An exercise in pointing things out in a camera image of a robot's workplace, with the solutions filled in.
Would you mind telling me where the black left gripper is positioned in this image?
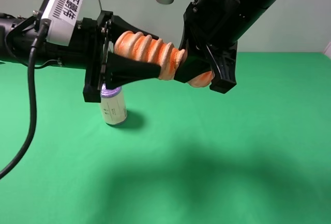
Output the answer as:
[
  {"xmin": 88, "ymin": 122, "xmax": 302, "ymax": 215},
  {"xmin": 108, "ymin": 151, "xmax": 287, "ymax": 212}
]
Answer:
[{"xmin": 75, "ymin": 10, "xmax": 161, "ymax": 103}]

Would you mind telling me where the purple garbage bag roll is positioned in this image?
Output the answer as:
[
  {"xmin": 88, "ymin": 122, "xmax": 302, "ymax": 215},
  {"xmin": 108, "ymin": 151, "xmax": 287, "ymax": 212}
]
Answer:
[{"xmin": 100, "ymin": 83, "xmax": 127, "ymax": 126}]

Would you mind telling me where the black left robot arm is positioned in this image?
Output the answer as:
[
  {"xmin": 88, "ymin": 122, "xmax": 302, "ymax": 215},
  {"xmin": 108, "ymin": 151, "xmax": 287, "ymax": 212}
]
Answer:
[{"xmin": 1, "ymin": 10, "xmax": 161, "ymax": 103}]

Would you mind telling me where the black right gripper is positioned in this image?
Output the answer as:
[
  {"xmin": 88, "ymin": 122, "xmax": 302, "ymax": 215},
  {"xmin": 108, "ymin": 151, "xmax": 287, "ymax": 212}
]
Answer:
[{"xmin": 174, "ymin": 0, "xmax": 238, "ymax": 94}]

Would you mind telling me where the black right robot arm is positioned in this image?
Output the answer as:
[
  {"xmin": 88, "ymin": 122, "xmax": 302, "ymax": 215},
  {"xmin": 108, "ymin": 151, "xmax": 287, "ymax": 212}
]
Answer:
[{"xmin": 174, "ymin": 0, "xmax": 276, "ymax": 94}]

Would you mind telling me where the green tablecloth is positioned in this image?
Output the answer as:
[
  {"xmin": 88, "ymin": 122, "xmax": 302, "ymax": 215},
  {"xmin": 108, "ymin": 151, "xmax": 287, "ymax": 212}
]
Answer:
[{"xmin": 1, "ymin": 53, "xmax": 330, "ymax": 223}]

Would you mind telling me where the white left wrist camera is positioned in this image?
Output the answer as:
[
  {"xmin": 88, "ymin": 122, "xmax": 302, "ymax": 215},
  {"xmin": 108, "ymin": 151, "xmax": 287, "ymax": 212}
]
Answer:
[{"xmin": 35, "ymin": 0, "xmax": 83, "ymax": 46}]

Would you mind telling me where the orange striped bread roll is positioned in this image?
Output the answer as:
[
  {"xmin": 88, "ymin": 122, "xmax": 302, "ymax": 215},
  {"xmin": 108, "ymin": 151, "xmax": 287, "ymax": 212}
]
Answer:
[{"xmin": 114, "ymin": 31, "xmax": 217, "ymax": 88}]

